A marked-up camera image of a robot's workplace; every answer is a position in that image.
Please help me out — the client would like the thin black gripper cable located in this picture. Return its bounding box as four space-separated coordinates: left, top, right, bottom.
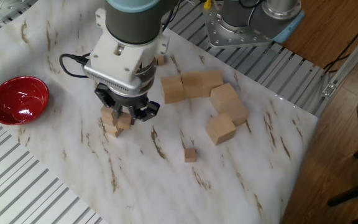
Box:
162 0 183 32

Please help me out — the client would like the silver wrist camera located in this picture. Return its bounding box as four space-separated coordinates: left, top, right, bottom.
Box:
83 64 140 97

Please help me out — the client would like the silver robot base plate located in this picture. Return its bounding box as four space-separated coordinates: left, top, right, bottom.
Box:
202 0 275 49

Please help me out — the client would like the large wooden cube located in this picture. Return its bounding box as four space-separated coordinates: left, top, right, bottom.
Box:
160 74 185 105
180 70 204 99
205 112 237 146
218 98 250 127
209 82 239 110
201 69 224 98

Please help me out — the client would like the silver round mounting plate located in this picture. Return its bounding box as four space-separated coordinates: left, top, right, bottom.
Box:
0 0 40 24

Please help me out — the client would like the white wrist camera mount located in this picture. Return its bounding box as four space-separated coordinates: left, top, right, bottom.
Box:
84 7 170 82

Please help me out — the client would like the red glossy bowl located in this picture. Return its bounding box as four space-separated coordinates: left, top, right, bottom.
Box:
0 75 50 126

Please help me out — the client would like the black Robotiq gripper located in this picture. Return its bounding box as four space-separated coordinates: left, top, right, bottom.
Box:
94 83 161 123

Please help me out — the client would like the black chair base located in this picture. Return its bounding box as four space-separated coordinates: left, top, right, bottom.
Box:
326 136 358 224

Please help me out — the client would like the black cable with bulky connector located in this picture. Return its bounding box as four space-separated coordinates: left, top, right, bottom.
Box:
58 52 92 79

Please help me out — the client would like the aluminium frame bar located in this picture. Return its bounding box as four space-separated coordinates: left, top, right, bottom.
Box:
314 18 358 118

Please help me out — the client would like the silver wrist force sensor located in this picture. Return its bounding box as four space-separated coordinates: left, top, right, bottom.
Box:
134 58 157 95

